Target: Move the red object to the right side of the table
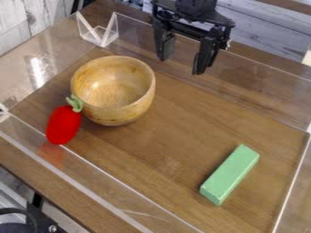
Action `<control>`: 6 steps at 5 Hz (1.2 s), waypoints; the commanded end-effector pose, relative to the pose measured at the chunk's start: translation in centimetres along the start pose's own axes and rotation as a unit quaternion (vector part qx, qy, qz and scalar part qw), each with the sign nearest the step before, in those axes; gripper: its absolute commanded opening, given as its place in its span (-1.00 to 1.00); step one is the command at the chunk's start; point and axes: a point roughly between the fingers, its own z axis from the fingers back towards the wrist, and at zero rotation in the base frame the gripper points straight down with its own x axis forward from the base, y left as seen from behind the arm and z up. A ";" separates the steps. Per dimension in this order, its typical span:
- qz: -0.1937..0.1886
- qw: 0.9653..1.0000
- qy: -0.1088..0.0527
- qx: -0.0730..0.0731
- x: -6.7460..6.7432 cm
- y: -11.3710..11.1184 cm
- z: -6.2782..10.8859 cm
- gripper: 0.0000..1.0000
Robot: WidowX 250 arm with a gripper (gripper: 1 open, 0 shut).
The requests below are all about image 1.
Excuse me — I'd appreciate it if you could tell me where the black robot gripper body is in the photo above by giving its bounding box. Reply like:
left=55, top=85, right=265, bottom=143
left=151, top=0, right=236, bottom=48

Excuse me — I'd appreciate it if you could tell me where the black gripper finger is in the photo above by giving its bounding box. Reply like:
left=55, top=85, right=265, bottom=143
left=154, top=18, right=175, bottom=61
left=192, top=36, right=220, bottom=75

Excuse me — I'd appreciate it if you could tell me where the wooden bowl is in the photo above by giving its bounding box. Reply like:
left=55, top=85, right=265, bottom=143
left=71, top=56, right=156, bottom=127

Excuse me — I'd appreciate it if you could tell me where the red plush strawberry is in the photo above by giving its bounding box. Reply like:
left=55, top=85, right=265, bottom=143
left=47, top=95, right=84, bottom=145

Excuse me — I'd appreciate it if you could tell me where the green rectangular block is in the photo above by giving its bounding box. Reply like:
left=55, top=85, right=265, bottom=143
left=199, top=145, right=261, bottom=206

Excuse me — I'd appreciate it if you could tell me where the black metal clamp base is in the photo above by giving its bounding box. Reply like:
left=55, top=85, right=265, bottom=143
left=27, top=193, right=68, bottom=233

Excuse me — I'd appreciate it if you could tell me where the clear acrylic corner bracket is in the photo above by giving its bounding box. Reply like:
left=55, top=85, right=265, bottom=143
left=75, top=12, right=119, bottom=47

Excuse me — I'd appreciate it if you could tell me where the clear acrylic tray wall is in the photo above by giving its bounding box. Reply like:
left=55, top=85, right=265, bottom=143
left=0, top=13, right=311, bottom=233

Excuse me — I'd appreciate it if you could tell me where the black cable bottom left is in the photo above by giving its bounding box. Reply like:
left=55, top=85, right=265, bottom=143
left=0, top=208, right=40, bottom=233

